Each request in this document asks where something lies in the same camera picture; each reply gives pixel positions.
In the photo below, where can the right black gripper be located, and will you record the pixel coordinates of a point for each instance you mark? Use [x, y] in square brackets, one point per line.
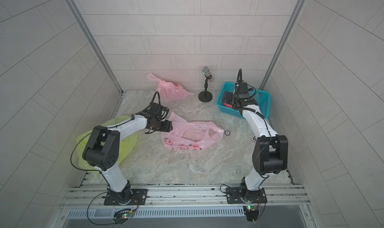
[233, 94]

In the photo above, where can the plain pink plastic bag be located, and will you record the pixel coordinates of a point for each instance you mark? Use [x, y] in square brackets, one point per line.
[168, 90]

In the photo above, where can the right circuit board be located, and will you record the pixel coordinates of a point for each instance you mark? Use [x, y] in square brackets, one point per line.
[251, 213]

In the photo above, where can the left circuit board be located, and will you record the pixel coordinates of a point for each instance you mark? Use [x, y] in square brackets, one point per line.
[120, 217]

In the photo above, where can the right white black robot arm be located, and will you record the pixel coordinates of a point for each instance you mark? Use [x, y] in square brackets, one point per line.
[270, 155]

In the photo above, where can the teal plastic basket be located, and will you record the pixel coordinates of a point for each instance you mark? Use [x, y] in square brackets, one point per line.
[263, 99]

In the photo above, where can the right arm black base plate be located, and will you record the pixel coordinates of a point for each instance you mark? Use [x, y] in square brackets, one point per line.
[231, 195]

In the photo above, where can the pink strawberry print plastic bag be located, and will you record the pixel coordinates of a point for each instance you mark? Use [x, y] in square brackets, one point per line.
[191, 135]

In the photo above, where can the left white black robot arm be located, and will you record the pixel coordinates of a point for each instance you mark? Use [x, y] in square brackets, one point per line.
[102, 149]

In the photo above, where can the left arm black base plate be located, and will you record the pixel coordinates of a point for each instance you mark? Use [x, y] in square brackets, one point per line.
[141, 195]

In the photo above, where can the circuit board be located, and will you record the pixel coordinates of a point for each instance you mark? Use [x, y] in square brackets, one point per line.
[251, 213]
[120, 217]

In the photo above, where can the microphone on black stand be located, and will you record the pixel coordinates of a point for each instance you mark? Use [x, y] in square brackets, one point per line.
[206, 96]

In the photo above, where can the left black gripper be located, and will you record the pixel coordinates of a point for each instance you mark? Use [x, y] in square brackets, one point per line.
[167, 126]

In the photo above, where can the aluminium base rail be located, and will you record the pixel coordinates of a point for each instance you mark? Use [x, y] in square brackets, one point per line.
[159, 196]

